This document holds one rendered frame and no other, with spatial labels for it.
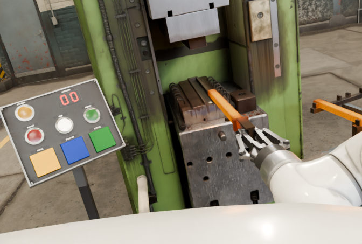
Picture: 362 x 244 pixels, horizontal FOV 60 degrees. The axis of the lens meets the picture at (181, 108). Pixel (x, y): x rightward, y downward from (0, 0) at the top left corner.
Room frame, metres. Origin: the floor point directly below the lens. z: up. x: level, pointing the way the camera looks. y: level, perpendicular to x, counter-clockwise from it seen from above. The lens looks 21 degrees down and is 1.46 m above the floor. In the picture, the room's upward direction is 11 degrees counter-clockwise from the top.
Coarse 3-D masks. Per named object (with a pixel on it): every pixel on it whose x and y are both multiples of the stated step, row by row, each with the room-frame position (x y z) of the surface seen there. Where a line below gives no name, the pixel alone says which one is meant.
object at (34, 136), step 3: (33, 129) 0.98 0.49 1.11; (36, 129) 0.98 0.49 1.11; (30, 132) 0.97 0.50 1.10; (33, 132) 0.97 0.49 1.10; (36, 132) 0.97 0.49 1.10; (39, 132) 0.98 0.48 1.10; (27, 135) 0.96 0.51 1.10; (30, 135) 0.96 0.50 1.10; (33, 135) 0.97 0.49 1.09; (36, 135) 0.97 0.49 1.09; (39, 135) 0.97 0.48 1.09; (27, 138) 0.96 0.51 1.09; (30, 138) 0.96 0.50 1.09; (33, 138) 0.96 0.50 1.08; (36, 138) 0.96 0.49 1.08; (39, 138) 0.97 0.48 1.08; (30, 141) 0.95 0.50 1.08; (33, 141) 0.96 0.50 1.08; (36, 141) 0.96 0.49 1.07
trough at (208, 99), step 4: (192, 80) 1.62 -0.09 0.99; (196, 80) 1.61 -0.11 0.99; (196, 84) 1.55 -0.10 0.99; (200, 84) 1.51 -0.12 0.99; (200, 88) 1.46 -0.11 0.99; (204, 88) 1.42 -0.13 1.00; (200, 92) 1.40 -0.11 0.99; (204, 92) 1.39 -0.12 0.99; (204, 96) 1.34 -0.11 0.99; (208, 96) 1.32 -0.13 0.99; (208, 100) 1.28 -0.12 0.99; (212, 100) 1.27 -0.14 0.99; (208, 104) 1.23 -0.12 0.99
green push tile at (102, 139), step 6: (96, 132) 1.03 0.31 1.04; (102, 132) 1.04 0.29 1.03; (108, 132) 1.04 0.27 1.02; (90, 138) 1.01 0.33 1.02; (96, 138) 1.02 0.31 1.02; (102, 138) 1.02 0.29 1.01; (108, 138) 1.03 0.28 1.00; (96, 144) 1.00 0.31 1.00; (102, 144) 1.01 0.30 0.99; (108, 144) 1.02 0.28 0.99; (114, 144) 1.02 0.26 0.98; (96, 150) 0.99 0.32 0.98; (102, 150) 1.01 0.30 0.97
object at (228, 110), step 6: (210, 90) 1.17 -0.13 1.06; (216, 90) 1.16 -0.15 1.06; (210, 96) 1.15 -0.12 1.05; (216, 96) 1.08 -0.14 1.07; (216, 102) 1.06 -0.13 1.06; (222, 102) 1.01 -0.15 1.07; (222, 108) 0.97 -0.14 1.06; (228, 108) 0.94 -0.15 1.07; (228, 114) 0.90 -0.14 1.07; (234, 114) 0.88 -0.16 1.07; (234, 120) 0.82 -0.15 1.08; (240, 120) 0.80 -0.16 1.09; (246, 120) 0.79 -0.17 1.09; (234, 126) 0.82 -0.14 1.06; (246, 126) 0.76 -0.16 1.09; (252, 126) 0.75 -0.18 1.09; (252, 132) 0.74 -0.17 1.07
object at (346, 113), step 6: (318, 102) 1.15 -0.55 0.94; (324, 102) 1.14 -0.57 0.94; (324, 108) 1.11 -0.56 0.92; (330, 108) 1.08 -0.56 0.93; (336, 108) 1.06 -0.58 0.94; (342, 108) 1.05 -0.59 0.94; (336, 114) 1.05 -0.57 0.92; (342, 114) 1.03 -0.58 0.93; (348, 114) 1.00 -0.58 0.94; (354, 114) 0.99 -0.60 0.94; (360, 114) 0.98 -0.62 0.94; (354, 120) 0.97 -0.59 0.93
